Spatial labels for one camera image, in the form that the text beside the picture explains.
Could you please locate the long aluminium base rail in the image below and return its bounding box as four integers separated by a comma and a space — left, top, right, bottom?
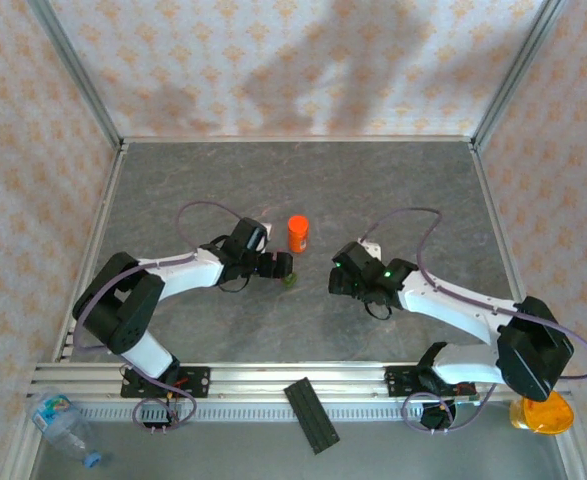
27, 360, 572, 401

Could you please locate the orange translucent cup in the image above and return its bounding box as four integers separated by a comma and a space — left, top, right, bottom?
508, 390, 575, 435

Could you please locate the slotted white cable duct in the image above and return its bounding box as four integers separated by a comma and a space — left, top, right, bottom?
75, 403, 427, 424

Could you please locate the black connector box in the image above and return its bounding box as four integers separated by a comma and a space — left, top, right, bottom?
419, 402, 457, 431
141, 399, 174, 430

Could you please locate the black mount plate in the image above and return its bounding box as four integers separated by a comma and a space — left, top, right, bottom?
383, 364, 477, 400
120, 366, 211, 400

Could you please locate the aluminium table end rail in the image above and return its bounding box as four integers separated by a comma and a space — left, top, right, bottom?
120, 134, 477, 146

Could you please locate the aluminium frame post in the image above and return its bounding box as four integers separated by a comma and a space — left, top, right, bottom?
27, 0, 124, 146
472, 0, 572, 149

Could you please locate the right black mount plate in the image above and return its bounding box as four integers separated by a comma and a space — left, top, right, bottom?
383, 364, 477, 400

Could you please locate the left black mount plate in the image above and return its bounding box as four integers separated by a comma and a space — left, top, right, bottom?
120, 366, 211, 400

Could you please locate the orange pill bottle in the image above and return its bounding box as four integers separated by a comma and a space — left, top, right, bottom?
287, 215, 310, 255

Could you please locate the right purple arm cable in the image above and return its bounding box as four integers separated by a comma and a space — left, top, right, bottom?
357, 207, 587, 434

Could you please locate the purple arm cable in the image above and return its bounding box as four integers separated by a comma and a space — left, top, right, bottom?
357, 207, 587, 434
72, 201, 247, 432

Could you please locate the black rail piece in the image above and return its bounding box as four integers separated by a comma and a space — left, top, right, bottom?
283, 377, 341, 455

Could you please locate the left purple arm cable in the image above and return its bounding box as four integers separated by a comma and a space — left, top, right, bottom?
72, 201, 247, 432

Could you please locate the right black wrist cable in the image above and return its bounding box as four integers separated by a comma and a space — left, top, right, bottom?
364, 298, 393, 322

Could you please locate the clear plastic water bottle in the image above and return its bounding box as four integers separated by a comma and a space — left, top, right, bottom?
25, 387, 105, 470

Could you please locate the aluminium table side rail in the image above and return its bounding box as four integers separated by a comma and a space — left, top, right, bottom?
52, 142, 129, 364
470, 142, 544, 361

